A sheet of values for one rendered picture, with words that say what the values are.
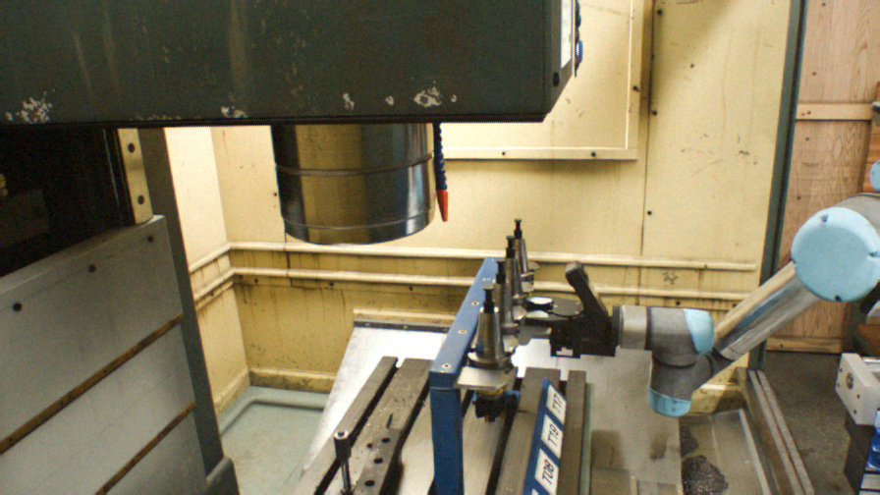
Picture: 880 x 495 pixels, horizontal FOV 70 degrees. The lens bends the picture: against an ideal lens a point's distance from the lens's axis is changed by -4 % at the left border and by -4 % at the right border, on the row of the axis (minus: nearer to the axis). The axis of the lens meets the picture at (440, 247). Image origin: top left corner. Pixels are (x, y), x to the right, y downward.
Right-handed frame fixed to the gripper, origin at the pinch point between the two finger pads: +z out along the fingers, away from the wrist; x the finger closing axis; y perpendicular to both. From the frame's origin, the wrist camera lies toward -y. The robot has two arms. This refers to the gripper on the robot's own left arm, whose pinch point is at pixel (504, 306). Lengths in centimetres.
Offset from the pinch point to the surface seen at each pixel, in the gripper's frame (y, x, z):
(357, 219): -31, -52, 6
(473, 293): -2.9, -1.4, 5.2
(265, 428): 62, 39, 76
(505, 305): -5.9, -12.7, -2.0
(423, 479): 30.1, -12.0, 12.6
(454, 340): -2.6, -19.5, 4.7
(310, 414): 62, 48, 65
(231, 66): -45, -57, 14
